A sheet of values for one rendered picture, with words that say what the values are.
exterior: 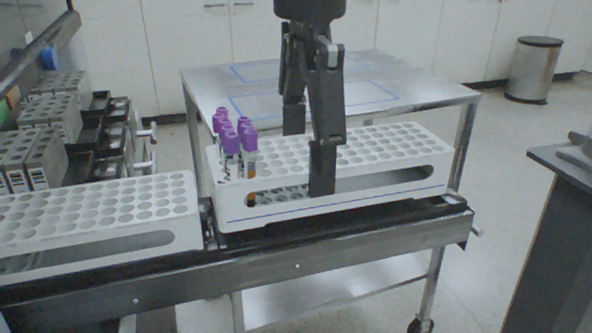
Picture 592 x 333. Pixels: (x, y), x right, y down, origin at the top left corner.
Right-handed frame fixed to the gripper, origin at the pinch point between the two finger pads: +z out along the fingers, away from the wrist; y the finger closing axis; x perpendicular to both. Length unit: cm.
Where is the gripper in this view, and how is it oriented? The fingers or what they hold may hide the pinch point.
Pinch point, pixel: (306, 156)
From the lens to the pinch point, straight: 50.8
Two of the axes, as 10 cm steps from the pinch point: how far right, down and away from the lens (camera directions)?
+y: -3.0, -4.7, 8.3
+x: -9.5, 1.4, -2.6
